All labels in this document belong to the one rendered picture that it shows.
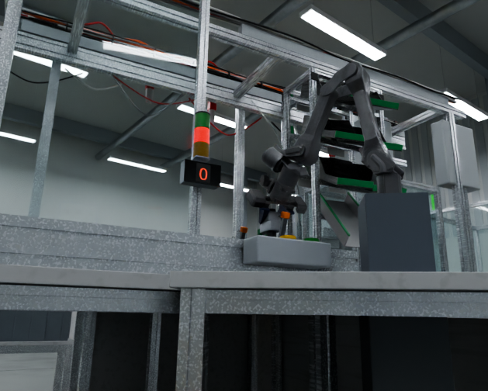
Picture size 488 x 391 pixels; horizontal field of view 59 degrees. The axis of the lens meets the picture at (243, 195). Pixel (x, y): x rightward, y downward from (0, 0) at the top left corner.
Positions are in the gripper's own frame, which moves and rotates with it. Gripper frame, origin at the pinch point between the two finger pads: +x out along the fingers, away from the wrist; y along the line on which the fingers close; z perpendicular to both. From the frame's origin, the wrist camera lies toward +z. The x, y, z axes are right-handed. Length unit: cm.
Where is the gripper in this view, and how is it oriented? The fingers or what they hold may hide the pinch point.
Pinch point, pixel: (271, 215)
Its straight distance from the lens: 130.4
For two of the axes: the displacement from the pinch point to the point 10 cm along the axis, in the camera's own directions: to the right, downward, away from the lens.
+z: -3.1, -5.6, 7.7
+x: -3.5, 8.2, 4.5
